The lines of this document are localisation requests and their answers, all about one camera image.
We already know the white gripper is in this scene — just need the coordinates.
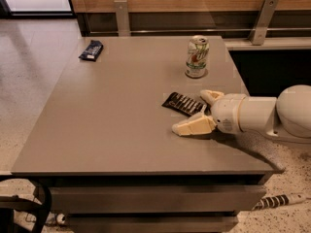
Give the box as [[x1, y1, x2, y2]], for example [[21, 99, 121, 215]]
[[172, 89, 247, 136]]

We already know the black chocolate rxbar wrapper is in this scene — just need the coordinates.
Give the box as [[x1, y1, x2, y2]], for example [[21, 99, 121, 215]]
[[162, 92, 209, 117]]

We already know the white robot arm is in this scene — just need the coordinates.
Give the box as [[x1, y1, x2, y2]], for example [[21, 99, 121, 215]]
[[172, 84, 311, 145]]

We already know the dark blue rxbar wrapper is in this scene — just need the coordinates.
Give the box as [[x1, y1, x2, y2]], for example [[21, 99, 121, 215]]
[[79, 40, 104, 62]]

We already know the white green soda can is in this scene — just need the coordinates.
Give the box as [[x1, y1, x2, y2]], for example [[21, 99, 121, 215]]
[[185, 35, 209, 79]]

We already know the upper grey drawer front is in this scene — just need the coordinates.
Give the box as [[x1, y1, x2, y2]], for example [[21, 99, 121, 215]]
[[51, 185, 265, 214]]

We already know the grey drawer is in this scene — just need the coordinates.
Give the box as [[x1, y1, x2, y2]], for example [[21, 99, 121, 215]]
[[69, 216, 238, 233], [51, 185, 265, 214]]

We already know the lower grey drawer front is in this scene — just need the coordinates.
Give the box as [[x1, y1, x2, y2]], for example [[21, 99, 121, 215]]
[[69, 216, 238, 233]]

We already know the right metal bracket post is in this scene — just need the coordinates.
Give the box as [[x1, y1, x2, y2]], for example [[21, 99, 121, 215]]
[[249, 0, 279, 46]]

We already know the metal bracket post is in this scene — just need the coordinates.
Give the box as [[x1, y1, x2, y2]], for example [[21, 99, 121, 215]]
[[249, 0, 279, 46], [114, 0, 131, 37]]

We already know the black white striped cable sleeve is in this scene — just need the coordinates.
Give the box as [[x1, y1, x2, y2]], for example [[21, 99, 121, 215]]
[[252, 192, 309, 212]]

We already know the horizontal metal rail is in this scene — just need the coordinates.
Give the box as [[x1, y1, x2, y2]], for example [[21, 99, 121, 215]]
[[88, 27, 311, 34]]

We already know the left metal bracket post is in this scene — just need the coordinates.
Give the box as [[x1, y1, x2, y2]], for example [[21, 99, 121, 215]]
[[114, 0, 131, 37]]

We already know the black chair frame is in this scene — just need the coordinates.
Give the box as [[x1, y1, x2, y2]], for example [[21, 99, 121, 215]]
[[0, 179, 52, 233]]

